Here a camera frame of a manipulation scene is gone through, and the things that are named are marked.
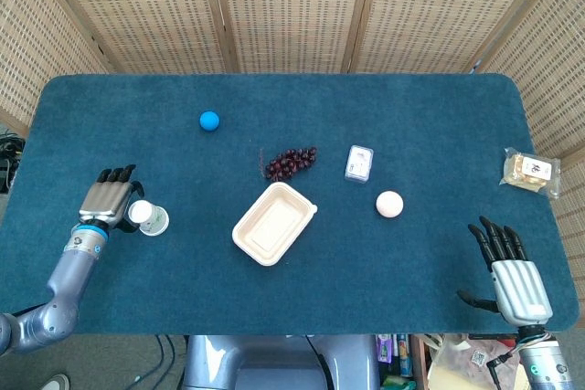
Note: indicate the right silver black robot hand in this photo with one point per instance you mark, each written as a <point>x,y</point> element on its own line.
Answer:
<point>518,287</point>

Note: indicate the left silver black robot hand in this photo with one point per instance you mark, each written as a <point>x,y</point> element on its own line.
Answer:
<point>104,200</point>

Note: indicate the white flower print paper cup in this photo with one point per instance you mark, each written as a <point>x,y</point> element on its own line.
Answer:
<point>164,227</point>
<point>147,215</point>

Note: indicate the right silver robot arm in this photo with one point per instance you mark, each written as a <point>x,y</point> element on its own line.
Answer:
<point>548,362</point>

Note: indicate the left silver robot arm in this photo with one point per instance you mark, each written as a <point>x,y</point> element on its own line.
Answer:
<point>68,273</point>

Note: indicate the beige bag with QR code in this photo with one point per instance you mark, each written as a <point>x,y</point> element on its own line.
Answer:
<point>461,362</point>

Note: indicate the clear wrapped snack packet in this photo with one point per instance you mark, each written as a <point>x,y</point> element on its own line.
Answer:
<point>532,171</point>

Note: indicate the blue ball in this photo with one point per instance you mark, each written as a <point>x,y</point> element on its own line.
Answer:
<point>209,121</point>

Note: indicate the purple labelled bottle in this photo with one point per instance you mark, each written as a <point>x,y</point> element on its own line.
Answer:
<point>384,349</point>

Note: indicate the teal table cloth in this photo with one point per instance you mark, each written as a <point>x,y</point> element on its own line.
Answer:
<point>365,280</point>

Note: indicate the white round ball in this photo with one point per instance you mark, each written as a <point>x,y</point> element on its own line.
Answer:
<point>390,203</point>

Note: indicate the beige rectangular food container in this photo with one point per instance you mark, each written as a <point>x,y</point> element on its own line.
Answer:
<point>272,225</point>

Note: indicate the white shoe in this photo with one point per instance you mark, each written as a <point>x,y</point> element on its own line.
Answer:
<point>57,382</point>

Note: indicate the dark red grape bunch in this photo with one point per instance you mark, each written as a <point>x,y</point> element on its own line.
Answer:
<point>290,162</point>

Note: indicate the grey robot torso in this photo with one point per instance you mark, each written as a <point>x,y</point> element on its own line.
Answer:
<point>256,362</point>

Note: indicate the woven rattan folding screen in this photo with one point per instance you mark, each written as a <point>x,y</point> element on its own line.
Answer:
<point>292,11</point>

